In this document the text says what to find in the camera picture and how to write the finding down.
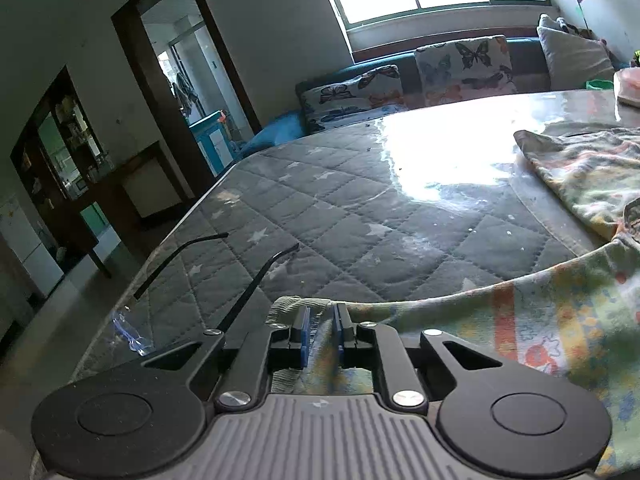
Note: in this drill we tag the dark wooden side table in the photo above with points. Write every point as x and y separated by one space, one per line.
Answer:
140 180

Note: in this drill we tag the green plastic bowl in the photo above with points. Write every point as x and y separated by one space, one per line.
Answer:
599 84

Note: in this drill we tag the butterfly print cushion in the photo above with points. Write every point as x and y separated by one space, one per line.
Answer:
350 97
465 67

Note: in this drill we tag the dark wooden door frame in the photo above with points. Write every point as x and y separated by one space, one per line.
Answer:
132 50

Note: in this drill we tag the grey plain pillow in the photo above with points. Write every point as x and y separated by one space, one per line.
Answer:
575 57

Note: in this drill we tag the floral multicolour garment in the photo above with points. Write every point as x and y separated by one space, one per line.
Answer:
560 310

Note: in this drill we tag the hanging clothes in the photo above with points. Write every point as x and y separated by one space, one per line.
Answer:
184 92

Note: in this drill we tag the black-framed eyeglasses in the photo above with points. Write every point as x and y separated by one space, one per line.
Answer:
240 300

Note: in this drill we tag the white refrigerator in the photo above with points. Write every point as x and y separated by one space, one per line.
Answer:
25 250

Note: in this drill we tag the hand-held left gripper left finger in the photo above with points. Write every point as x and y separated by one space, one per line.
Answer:
305 334

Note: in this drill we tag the teal sofa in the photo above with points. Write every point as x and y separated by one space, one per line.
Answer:
280 130

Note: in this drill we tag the grey quilted star table cover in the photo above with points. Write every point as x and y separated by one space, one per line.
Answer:
320 210

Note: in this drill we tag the dark wooden display cabinet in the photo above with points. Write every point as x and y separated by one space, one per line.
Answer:
55 160

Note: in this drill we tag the pink plastic container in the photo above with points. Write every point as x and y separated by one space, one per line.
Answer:
629 85

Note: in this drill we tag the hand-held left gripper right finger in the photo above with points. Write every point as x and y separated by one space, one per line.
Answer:
339 333

